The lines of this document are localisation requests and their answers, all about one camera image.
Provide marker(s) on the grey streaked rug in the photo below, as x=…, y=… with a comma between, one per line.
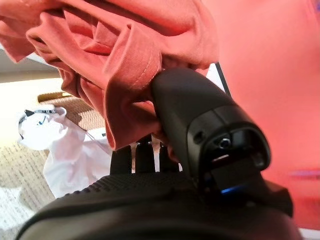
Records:
x=22, y=170

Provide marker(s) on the white garment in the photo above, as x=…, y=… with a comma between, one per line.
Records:
x=70, y=155

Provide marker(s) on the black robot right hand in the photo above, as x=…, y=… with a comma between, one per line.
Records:
x=175, y=212

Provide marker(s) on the red garment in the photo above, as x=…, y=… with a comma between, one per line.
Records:
x=125, y=50

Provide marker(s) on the woven wicker basket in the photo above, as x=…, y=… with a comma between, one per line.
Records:
x=75, y=110

